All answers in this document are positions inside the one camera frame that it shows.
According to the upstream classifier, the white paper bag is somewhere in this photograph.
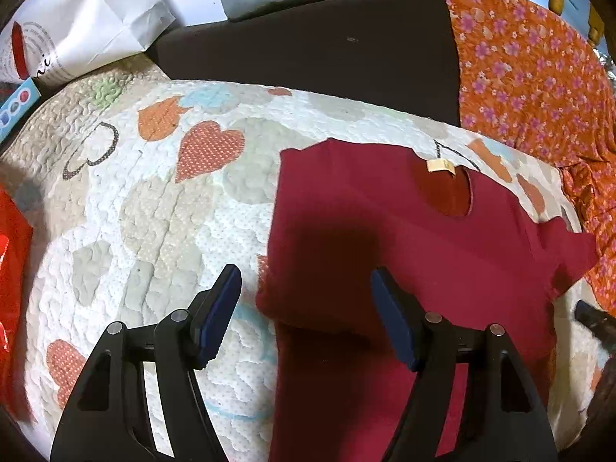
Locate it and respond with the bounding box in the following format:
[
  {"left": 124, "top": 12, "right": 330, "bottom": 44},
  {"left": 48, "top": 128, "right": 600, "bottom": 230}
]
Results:
[{"left": 0, "top": 0, "right": 177, "bottom": 86}]

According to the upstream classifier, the heart patterned quilt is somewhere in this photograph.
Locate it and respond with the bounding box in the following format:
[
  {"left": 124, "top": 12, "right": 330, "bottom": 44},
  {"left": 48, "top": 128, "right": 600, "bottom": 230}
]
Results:
[{"left": 1, "top": 55, "right": 581, "bottom": 461}]

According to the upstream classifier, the red shiny plastic bag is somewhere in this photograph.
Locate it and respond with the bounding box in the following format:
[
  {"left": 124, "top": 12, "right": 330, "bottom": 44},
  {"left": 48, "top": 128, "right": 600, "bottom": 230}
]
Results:
[{"left": 0, "top": 190, "right": 32, "bottom": 420}]

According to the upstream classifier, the light blue dotted box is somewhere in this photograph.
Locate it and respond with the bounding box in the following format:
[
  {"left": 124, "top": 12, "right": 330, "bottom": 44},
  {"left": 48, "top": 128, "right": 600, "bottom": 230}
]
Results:
[{"left": 0, "top": 78, "right": 41, "bottom": 142}]

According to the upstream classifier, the orange floral fabric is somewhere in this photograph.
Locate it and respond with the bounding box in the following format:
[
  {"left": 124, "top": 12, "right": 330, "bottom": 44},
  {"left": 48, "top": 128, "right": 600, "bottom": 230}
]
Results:
[{"left": 445, "top": 0, "right": 615, "bottom": 312}]

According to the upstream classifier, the dark red shirt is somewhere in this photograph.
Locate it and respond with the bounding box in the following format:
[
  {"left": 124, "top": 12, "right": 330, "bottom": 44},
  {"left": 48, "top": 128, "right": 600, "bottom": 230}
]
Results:
[{"left": 256, "top": 139, "right": 597, "bottom": 461}]

